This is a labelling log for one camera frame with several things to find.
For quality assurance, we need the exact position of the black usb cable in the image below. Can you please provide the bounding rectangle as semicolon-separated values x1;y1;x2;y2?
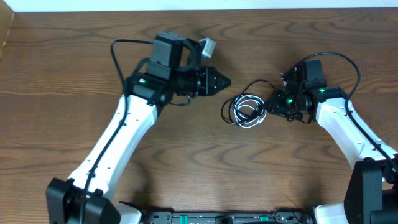
220;79;277;127

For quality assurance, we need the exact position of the white usb cable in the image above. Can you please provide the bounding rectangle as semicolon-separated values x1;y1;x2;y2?
233;94;267;129

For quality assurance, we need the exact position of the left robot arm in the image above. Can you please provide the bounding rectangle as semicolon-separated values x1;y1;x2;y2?
46;32;231;223

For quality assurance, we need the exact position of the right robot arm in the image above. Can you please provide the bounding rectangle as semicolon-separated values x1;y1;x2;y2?
267;60;397;223

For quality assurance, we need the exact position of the right camera cable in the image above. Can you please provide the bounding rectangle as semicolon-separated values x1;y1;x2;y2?
284;51;398;174

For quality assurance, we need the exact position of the camera cable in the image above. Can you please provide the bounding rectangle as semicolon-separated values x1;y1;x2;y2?
284;51;398;174
79;39;155;224

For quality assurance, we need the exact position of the left camera cable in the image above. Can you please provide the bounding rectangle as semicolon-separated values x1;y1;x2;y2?
79;39;155;224

